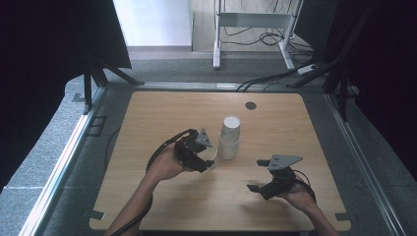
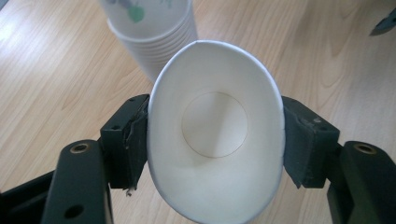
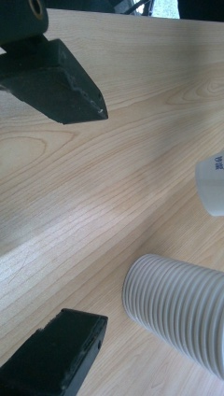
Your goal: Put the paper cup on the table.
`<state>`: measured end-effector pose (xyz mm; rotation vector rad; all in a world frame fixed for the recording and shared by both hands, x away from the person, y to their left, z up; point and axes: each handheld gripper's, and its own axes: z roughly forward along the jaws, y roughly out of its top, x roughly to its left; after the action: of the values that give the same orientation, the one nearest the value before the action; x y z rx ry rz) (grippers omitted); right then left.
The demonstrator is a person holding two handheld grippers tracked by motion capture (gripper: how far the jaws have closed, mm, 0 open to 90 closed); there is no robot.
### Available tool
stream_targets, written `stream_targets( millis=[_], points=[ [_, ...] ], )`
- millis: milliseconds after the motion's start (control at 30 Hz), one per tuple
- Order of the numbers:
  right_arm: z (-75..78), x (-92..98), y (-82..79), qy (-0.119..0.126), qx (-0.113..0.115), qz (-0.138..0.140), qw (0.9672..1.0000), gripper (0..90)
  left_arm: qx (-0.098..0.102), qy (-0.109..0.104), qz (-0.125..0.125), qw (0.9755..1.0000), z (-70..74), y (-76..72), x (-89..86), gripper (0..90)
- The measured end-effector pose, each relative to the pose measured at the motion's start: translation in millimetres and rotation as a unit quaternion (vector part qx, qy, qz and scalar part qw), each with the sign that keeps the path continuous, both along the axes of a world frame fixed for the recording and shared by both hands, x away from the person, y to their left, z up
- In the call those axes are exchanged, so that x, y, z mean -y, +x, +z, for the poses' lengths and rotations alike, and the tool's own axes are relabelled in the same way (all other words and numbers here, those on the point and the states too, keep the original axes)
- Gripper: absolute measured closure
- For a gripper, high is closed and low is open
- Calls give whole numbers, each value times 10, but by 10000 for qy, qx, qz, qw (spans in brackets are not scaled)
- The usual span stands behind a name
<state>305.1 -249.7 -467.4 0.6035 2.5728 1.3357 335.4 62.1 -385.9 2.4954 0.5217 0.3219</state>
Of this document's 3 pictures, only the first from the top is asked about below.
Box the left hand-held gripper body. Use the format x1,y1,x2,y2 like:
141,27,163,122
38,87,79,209
173,128,212,170

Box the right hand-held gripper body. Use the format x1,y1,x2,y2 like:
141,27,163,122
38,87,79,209
260,154,303,201

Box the person's right hand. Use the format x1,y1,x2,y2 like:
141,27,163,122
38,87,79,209
278,181,318,212

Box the person's left hand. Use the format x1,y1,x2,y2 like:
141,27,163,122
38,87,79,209
147,144,195,181

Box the white power strip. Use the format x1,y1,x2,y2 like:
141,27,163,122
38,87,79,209
297,64,319,76

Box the black metal stand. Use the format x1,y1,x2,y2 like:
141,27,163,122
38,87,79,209
286,0,378,123
82,53,146,115

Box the black curtain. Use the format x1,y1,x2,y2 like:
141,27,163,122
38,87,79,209
294,0,417,181
0,0,133,193

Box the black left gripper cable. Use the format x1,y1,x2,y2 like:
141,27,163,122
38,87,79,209
110,128,195,236

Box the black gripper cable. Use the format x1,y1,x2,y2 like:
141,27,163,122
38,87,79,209
292,169,318,204
110,128,195,236

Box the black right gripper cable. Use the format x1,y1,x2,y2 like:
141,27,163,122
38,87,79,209
292,169,318,204

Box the aluminium rail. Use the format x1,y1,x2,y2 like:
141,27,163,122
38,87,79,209
324,92,408,236
19,87,108,236
136,81,326,93

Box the thin black floor cable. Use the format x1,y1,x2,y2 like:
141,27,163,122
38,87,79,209
103,126,122,172

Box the black power cables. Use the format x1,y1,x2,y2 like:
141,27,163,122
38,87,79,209
235,58,316,92

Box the black floor cables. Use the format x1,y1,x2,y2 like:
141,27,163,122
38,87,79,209
222,0,316,57

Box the white metal desk frame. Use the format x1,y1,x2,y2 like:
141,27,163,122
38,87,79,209
212,0,304,71

